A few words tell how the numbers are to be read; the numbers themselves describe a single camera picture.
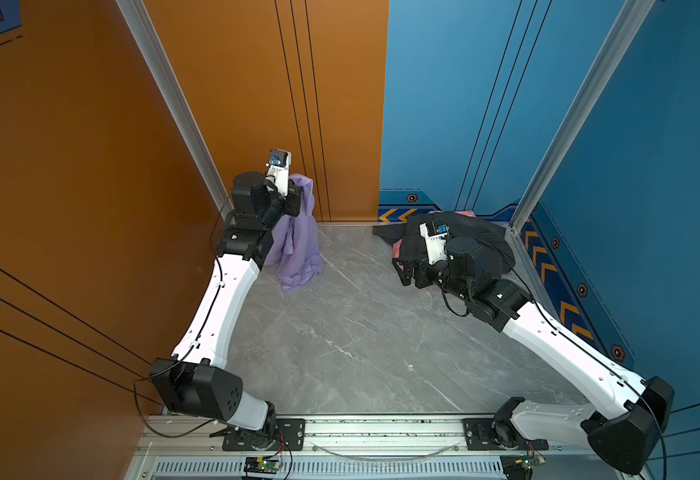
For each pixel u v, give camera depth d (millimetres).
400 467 696
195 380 401
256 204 533
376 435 755
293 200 635
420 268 622
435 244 620
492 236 1087
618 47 740
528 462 695
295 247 889
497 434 653
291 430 745
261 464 708
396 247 1048
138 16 696
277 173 596
